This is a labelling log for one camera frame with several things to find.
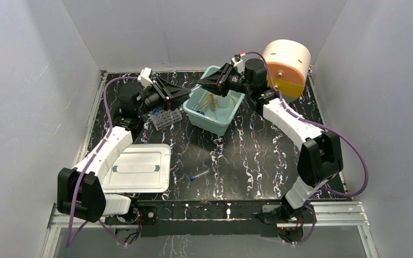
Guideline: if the white bin lid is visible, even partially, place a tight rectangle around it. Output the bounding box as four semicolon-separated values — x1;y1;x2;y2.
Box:
102;144;172;194

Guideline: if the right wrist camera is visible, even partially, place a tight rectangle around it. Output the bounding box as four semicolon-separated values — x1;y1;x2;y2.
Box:
231;52;246;74

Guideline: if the red-cap wash bottle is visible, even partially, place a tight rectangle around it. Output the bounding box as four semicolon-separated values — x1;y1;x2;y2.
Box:
216;96;230;108

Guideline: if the clear test tube rack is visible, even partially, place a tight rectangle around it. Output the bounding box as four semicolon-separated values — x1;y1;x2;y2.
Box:
149;109;182;131

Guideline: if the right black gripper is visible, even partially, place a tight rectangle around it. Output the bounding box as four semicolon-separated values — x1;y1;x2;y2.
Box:
197;63;252;98

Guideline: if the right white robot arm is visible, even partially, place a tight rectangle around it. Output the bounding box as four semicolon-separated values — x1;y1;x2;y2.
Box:
197;59;343;223

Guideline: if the brown test tube brush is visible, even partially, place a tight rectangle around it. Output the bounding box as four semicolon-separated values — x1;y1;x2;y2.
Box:
207;94;217;111

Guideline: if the blue-cap test tube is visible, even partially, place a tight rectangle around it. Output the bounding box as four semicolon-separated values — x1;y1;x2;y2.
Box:
189;170;209;181
191;84;201;93

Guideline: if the aluminium frame rail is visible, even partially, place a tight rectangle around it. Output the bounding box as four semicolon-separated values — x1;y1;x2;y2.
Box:
40;201;379;257

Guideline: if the tan rubber tubing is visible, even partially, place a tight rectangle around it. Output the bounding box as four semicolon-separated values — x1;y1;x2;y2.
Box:
200;94;237;110

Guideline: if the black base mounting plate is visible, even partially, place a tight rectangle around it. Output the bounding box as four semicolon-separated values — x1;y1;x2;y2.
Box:
133;200;306;241

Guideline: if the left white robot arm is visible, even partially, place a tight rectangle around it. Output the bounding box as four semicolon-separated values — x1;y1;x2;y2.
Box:
57;75;191;228

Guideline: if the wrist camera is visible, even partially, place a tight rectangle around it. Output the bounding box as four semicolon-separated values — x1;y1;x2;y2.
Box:
231;52;246;74
137;67;153;88

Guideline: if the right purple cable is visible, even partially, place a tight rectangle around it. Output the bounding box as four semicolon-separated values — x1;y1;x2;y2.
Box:
244;51;369;246

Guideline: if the round orange yellow drawer cabinet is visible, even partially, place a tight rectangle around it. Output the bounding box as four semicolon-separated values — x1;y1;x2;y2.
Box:
263;39;311;103

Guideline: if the light teal plastic bin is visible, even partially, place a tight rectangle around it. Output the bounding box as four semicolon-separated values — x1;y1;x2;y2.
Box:
183;65;246;137

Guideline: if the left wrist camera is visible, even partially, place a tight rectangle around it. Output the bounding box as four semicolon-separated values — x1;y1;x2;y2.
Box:
137;67;153;88

